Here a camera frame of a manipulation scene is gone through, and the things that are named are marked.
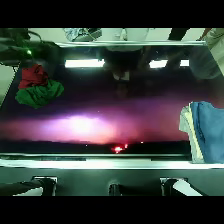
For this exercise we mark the green garment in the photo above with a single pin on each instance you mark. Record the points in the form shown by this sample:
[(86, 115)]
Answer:
[(40, 95)]

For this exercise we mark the red garment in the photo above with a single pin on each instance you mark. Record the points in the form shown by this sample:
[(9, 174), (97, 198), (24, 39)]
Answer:
[(32, 76)]

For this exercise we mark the blue garment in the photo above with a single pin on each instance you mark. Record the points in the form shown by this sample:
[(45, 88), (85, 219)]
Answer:
[(210, 130)]

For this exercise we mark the silver frame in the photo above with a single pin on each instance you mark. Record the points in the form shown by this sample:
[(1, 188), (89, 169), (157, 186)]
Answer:
[(110, 164)]

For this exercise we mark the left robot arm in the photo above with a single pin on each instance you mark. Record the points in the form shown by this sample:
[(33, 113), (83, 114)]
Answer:
[(23, 187)]

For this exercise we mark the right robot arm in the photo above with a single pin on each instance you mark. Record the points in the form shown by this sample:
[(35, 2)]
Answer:
[(181, 187)]

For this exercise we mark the cream garment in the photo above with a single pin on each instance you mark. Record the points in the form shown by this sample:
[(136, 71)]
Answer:
[(189, 128)]

